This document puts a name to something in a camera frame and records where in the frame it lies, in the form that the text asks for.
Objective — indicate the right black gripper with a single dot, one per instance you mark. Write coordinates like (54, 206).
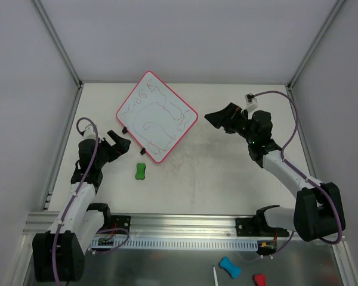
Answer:
(232, 118)

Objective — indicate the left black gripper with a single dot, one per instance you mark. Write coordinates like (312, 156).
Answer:
(111, 143)

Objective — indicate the green bone-shaped eraser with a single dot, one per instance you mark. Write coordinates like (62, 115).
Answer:
(140, 171)

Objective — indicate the pink framed whiteboard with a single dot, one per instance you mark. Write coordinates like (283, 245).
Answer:
(156, 116)

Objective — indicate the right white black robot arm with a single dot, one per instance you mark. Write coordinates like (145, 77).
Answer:
(318, 210)

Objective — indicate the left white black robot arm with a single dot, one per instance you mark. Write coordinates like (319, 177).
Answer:
(59, 253)

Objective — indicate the blue bone-shaped eraser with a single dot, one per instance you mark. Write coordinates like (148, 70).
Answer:
(233, 270)

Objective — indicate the white marker pen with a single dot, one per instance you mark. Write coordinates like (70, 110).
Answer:
(215, 275)

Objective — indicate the red bone-shaped eraser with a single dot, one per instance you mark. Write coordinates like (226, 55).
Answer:
(260, 280)

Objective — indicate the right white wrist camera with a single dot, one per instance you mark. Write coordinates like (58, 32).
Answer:
(251, 103)

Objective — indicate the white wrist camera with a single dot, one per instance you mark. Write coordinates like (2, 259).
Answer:
(251, 103)
(89, 133)

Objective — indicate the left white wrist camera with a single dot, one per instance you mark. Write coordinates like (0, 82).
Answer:
(89, 133)

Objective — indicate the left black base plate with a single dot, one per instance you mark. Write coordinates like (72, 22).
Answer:
(119, 221)

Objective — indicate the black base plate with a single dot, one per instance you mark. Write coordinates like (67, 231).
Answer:
(119, 221)
(249, 227)

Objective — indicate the aluminium mounting rail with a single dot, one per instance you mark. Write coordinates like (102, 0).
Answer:
(192, 226)

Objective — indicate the white slotted cable duct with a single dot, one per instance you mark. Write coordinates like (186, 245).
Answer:
(191, 244)

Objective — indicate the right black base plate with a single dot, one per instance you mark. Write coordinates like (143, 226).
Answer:
(249, 227)

